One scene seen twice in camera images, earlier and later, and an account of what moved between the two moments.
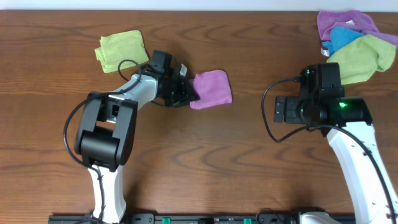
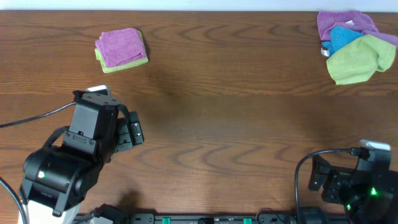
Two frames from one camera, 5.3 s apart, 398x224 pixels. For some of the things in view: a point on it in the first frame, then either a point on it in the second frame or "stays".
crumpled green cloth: x=359 y=59 stays
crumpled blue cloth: x=341 y=36 stays
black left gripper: x=179 y=90 -> x=125 y=137
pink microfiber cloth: x=213 y=88 -> x=120 y=46
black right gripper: x=280 y=109 -> x=333 y=179
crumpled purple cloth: x=355 y=19 stays
